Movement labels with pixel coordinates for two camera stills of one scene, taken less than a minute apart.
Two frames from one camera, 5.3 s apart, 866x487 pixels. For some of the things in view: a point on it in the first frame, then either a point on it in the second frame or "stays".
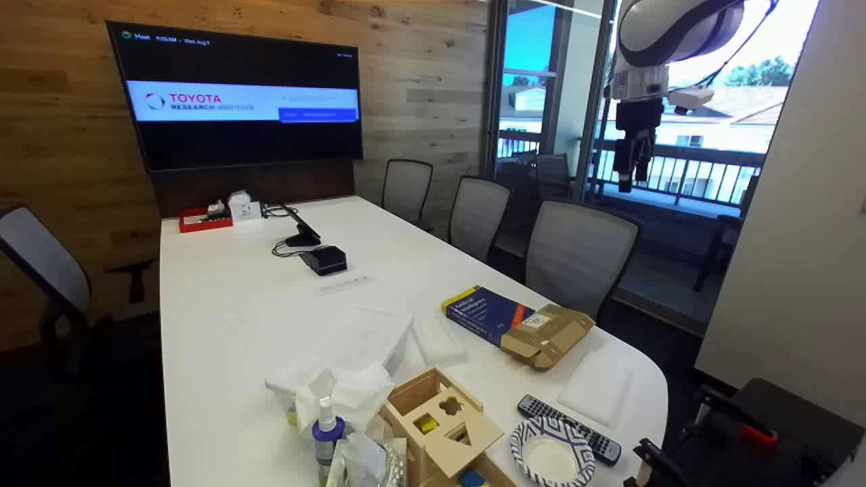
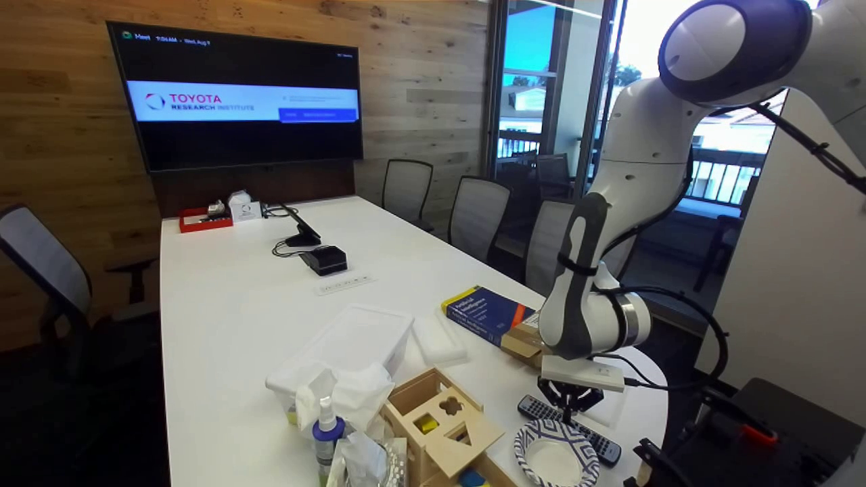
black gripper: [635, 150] to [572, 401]
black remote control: [598, 445] stays
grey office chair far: [406, 186] stays
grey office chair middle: [478, 213] stays
